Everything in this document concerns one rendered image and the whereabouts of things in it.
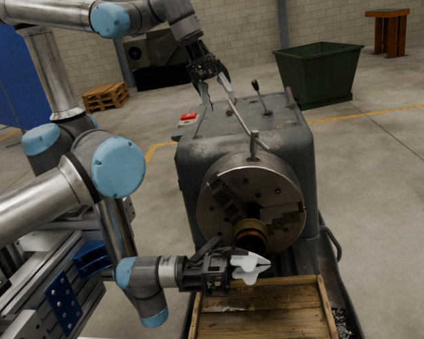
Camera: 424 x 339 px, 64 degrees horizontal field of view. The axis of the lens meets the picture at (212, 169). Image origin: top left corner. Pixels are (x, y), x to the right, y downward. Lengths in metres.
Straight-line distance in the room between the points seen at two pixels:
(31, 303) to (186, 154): 0.59
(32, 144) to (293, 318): 0.87
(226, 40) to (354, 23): 3.69
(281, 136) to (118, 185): 0.57
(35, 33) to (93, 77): 10.56
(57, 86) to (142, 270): 0.66
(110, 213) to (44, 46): 0.58
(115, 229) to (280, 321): 0.48
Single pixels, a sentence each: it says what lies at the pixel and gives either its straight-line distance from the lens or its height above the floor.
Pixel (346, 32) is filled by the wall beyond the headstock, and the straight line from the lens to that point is 11.28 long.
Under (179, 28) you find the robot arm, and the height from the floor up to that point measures 1.60.
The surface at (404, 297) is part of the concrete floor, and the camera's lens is 2.31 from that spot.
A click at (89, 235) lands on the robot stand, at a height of 1.05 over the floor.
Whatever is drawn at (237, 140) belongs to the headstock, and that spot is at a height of 1.24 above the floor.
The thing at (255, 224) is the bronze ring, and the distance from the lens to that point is 0.88.
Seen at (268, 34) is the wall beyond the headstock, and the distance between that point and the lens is 10.84.
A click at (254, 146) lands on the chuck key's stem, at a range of 0.93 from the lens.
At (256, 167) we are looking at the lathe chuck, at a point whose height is 1.23.
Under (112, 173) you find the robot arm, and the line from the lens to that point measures 0.67.
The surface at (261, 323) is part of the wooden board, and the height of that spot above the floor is 0.89.
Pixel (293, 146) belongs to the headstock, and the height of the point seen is 1.21.
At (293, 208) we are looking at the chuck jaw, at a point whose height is 1.11.
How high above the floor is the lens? 1.62
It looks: 24 degrees down
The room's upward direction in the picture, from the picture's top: 11 degrees counter-clockwise
